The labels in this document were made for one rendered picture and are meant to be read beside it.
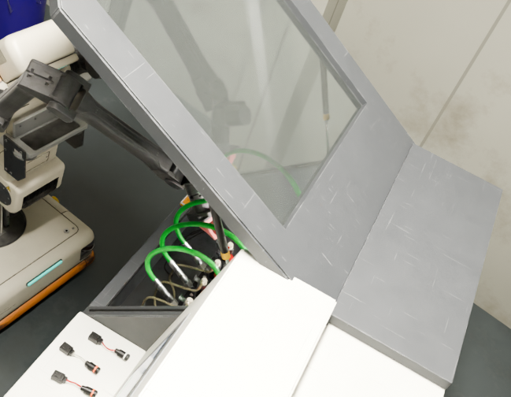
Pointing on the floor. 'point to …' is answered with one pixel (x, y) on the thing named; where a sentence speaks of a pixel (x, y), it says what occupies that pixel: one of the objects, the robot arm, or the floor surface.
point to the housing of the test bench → (408, 287)
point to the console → (240, 336)
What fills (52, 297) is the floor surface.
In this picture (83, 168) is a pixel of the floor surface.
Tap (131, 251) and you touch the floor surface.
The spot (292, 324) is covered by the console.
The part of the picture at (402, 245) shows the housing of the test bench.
